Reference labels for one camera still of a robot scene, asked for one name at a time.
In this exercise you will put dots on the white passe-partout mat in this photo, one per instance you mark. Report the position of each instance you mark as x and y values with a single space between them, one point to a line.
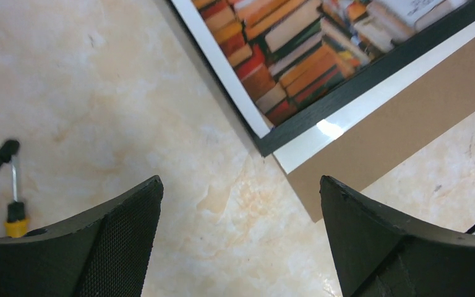
327 130

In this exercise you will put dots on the black picture frame brown backing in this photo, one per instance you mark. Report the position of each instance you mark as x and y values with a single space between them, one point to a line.
355 86

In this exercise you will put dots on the yellow handled screwdriver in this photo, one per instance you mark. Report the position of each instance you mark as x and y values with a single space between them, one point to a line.
16 224

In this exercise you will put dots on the cat and books photo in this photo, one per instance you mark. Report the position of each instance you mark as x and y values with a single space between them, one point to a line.
275 58

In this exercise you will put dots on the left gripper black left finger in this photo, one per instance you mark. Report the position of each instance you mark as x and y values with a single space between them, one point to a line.
103 251

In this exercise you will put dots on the brown backing board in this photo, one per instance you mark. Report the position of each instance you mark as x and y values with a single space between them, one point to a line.
430 106

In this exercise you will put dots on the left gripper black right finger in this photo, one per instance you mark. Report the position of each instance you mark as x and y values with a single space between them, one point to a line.
380 251

